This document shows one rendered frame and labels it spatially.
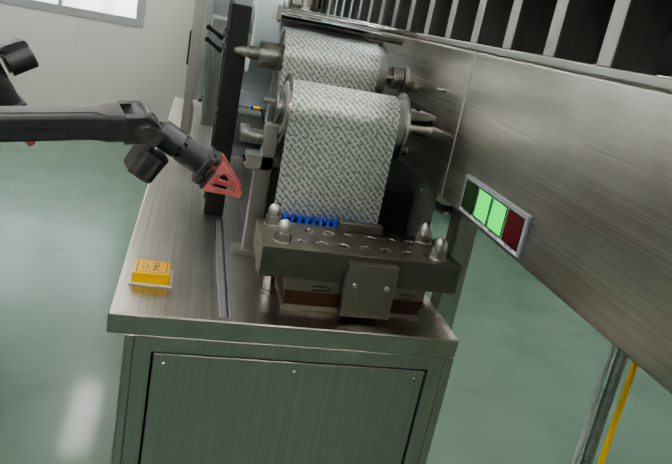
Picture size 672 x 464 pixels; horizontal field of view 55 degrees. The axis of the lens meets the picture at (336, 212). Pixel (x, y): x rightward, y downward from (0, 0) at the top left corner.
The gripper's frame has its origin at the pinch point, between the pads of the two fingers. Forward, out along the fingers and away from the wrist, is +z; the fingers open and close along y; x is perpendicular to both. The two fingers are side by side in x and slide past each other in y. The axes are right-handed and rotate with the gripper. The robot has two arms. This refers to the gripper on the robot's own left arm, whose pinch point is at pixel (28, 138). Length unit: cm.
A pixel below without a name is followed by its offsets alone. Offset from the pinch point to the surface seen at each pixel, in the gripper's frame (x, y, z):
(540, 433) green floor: -115, -38, 186
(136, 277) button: -2, -52, 17
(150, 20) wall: -174, 488, 92
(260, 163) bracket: -38, -42, 13
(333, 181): -47, -55, 18
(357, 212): -49, -57, 27
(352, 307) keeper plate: -33, -76, 32
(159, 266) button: -7, -50, 18
